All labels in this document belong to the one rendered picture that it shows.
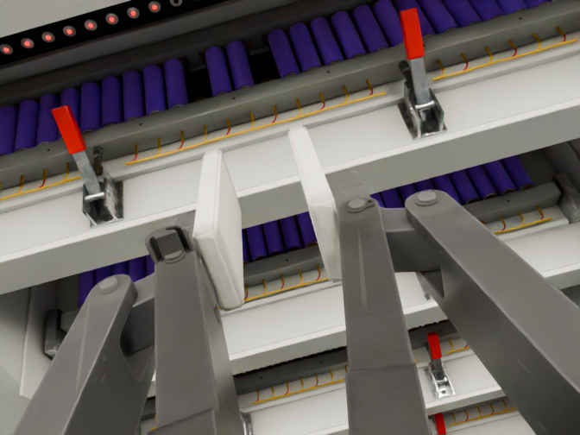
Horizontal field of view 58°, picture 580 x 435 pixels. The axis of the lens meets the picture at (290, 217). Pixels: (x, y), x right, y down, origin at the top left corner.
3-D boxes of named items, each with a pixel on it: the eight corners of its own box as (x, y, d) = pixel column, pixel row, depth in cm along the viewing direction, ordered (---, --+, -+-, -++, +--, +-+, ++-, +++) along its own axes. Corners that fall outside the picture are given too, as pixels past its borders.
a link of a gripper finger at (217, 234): (245, 309, 16) (222, 315, 17) (242, 209, 23) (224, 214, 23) (215, 229, 15) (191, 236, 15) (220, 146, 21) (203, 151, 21)
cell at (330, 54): (327, 14, 49) (346, 57, 45) (329, 30, 50) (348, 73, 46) (308, 19, 49) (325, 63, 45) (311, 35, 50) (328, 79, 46)
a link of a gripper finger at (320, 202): (308, 204, 15) (333, 197, 15) (286, 128, 21) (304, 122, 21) (330, 286, 16) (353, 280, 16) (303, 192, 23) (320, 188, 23)
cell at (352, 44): (349, 24, 50) (370, 67, 46) (331, 29, 50) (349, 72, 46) (348, 8, 49) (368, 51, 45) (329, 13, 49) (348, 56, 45)
